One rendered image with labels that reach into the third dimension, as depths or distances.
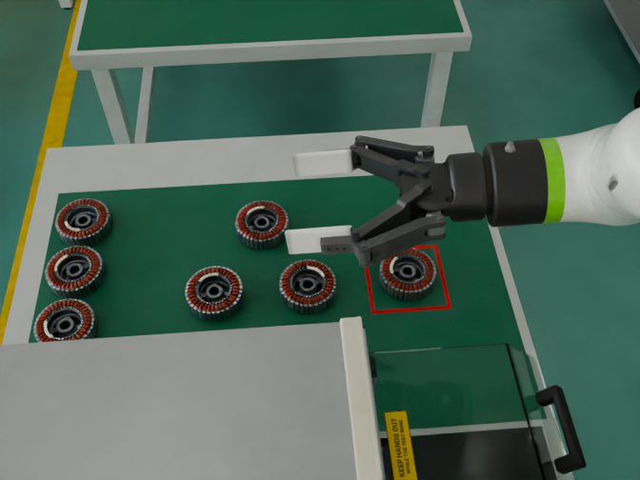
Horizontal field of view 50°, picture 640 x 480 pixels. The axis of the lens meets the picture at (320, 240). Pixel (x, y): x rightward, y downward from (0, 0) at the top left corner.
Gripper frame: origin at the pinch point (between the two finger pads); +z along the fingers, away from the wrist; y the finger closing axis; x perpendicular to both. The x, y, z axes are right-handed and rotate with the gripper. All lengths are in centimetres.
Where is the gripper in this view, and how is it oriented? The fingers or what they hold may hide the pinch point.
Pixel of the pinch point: (300, 200)
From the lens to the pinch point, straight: 78.2
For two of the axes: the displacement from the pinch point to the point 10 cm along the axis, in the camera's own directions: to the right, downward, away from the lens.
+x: -1.2, -7.3, -6.7
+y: 0.2, -6.8, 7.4
